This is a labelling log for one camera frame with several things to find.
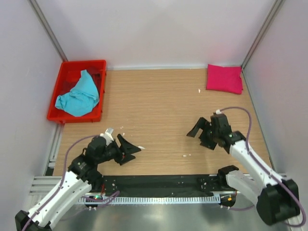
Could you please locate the aluminium front rail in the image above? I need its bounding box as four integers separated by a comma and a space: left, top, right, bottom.
29, 173, 293, 196

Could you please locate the right round black connector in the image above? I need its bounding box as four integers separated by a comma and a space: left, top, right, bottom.
219, 194, 236, 209

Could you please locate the white slotted cable duct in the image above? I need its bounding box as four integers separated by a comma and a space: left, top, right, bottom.
77, 195, 221, 205

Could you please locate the turquoise t-shirt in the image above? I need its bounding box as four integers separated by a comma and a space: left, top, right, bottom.
55, 70, 100, 117

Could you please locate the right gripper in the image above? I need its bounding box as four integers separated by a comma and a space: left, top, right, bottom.
187, 117, 219, 150

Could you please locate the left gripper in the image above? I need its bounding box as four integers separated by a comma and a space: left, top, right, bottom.
96, 134, 141, 165

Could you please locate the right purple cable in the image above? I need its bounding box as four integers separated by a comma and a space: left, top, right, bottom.
221, 107, 306, 228

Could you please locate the left aluminium corner post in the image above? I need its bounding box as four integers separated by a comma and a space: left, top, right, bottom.
28, 0, 68, 62

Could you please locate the right aluminium corner post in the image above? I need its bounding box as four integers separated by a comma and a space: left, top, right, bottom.
241, 0, 285, 71

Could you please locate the purple cable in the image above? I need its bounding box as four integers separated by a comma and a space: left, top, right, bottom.
221, 107, 306, 228
23, 136, 121, 231

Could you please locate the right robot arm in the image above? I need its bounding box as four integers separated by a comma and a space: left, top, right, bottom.
187, 110, 307, 227

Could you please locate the aluminium corner post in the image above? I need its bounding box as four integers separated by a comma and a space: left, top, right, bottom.
28, 0, 68, 62
241, 0, 285, 71

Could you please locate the red plastic bin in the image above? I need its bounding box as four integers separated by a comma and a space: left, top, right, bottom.
47, 60, 106, 124

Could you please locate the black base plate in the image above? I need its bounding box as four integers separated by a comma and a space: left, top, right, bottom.
102, 174, 235, 198

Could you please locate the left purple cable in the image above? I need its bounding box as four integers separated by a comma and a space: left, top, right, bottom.
23, 136, 121, 231

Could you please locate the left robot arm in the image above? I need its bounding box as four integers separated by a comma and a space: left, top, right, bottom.
15, 128, 141, 231

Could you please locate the pink t-shirt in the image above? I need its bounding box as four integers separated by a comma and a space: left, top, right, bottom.
205, 64, 243, 95

